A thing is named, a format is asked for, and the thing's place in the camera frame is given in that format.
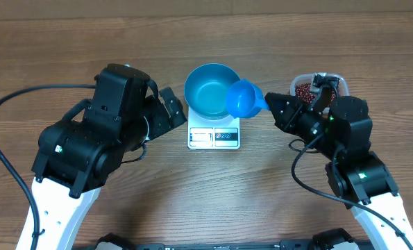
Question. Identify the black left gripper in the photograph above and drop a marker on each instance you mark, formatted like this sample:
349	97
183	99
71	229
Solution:
162	121

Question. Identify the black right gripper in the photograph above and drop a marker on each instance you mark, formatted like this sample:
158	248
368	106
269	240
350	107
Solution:
291	122

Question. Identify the blue plastic measuring scoop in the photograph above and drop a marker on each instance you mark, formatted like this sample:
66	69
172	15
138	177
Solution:
245	100

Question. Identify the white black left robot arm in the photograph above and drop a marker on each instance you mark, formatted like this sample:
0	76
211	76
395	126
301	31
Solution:
78	153

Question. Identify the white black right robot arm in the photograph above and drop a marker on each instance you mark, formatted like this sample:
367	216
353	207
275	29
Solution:
356	175

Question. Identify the teal plastic bowl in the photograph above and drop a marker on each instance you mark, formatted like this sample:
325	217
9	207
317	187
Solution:
206	88

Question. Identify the white digital kitchen scale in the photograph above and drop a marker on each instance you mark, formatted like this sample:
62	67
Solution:
208	134

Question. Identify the red adzuki beans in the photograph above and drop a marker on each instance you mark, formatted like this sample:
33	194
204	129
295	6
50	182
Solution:
306	91

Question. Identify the clear plastic container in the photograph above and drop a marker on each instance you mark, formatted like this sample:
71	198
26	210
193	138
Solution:
306	78

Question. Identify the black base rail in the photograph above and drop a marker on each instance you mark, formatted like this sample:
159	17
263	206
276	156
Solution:
333	239

